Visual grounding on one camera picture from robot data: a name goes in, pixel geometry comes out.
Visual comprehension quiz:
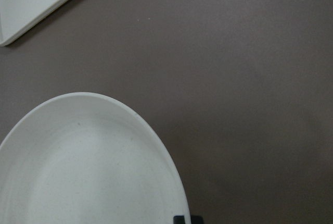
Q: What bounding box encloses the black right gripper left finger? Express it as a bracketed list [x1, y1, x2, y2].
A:
[173, 215, 185, 224]

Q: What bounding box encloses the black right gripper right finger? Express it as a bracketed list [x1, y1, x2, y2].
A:
[190, 215, 204, 224]

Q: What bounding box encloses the round cream plate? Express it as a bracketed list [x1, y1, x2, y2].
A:
[1, 93, 190, 223]

